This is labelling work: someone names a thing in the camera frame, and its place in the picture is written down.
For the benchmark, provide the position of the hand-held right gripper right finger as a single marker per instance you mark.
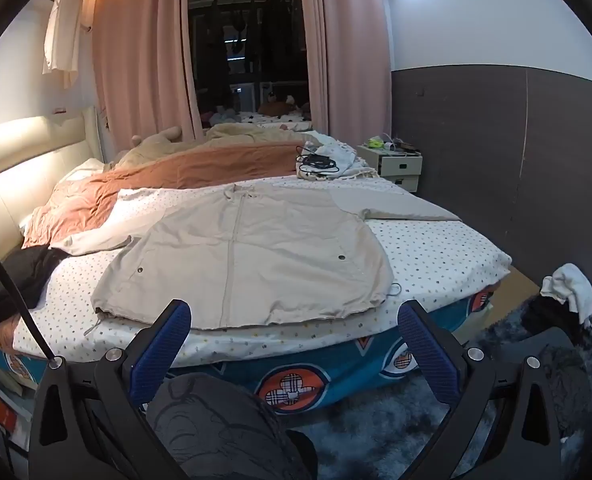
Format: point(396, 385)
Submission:
point(425, 355)

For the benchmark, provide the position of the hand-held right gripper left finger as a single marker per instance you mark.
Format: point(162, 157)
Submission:
point(165, 347)

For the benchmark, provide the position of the beige zip jacket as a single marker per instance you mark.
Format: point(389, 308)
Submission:
point(276, 260)

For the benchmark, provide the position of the teal flower print mattress cover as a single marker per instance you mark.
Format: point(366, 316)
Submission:
point(336, 365)

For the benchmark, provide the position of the person's leg in dark pants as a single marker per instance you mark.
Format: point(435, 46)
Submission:
point(211, 425)

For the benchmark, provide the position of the grey shaggy rug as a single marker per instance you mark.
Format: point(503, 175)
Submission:
point(376, 435)

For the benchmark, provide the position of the bed with dotted sheet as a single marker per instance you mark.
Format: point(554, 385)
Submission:
point(426, 255)

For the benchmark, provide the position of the dark object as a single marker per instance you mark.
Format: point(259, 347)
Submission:
point(556, 340)

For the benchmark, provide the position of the black garment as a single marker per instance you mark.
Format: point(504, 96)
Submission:
point(21, 270)

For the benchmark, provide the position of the white crumpled cloth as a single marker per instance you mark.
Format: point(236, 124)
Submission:
point(571, 280)

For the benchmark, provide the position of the orange blanket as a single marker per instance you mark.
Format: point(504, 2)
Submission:
point(201, 167)

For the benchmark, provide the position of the white nightstand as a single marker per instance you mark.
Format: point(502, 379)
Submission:
point(401, 165)

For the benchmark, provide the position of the white pillow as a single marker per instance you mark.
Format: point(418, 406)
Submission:
point(83, 169)

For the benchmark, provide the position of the cream plush toy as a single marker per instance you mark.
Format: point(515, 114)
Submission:
point(158, 136)

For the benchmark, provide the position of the white frilled cloth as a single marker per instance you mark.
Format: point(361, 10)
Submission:
point(348, 157)

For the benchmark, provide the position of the green object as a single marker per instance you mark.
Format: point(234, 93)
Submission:
point(376, 142)

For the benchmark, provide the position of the cream padded headboard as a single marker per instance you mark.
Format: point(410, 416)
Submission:
point(16, 160)

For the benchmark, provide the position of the brown plush toy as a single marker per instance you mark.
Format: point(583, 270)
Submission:
point(273, 106)

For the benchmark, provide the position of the pink curtain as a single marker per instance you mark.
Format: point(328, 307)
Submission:
point(351, 35)
point(141, 50)

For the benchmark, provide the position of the white hanging garment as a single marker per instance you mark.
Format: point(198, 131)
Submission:
point(63, 25)

